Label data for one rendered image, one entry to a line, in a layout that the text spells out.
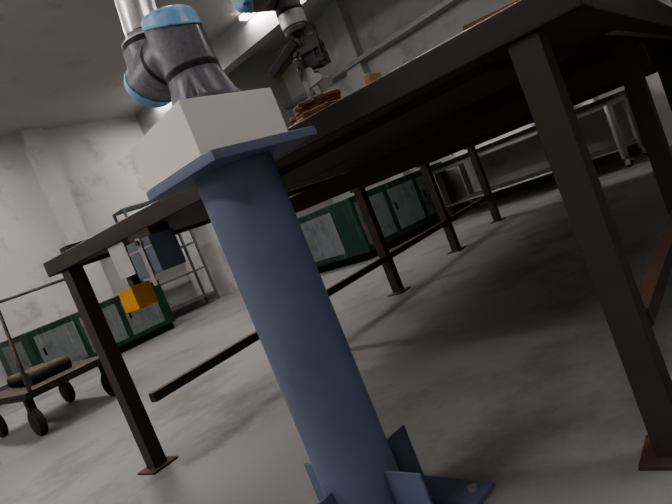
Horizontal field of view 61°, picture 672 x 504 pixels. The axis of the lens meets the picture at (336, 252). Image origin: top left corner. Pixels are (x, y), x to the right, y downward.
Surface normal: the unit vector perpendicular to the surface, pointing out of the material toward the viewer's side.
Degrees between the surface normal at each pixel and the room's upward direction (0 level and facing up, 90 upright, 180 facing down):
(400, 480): 90
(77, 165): 90
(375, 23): 90
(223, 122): 90
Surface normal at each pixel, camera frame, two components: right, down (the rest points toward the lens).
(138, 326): 0.66, -0.21
